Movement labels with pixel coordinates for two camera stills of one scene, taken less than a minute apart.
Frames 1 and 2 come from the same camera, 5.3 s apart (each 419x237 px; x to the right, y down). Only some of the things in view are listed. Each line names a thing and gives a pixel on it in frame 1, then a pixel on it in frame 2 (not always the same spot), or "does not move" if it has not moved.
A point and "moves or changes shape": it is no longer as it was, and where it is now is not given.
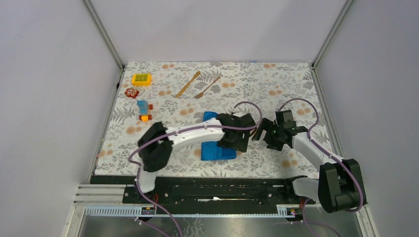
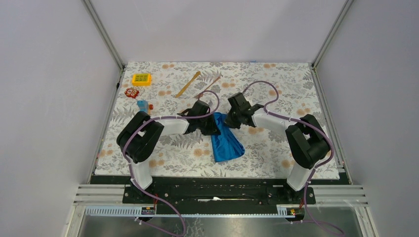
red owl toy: x=132 y=93 does not move
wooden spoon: x=197 y=73 does not move
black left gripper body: x=238 y=143 -> x=206 y=125
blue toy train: x=145 y=107 does not move
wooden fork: x=201 y=94 does not move
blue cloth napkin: x=212 y=150 moves or changes shape
